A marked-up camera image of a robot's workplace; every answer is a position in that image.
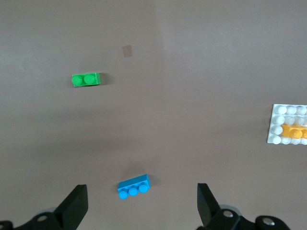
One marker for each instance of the green two-stud toy block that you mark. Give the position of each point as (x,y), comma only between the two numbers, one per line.
(86,79)

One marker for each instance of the blue three-stud toy block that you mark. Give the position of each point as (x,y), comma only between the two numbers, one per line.
(133,185)

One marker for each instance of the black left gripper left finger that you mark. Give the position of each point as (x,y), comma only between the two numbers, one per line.
(69,210)

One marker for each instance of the yellow two-stud toy block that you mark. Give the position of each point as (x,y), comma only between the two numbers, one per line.
(291,131)

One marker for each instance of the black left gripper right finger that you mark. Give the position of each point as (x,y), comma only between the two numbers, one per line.
(211,210)

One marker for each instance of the brown tape patch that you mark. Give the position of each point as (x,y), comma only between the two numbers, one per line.
(127,51)

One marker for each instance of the white studded base plate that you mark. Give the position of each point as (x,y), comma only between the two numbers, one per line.
(279,119)

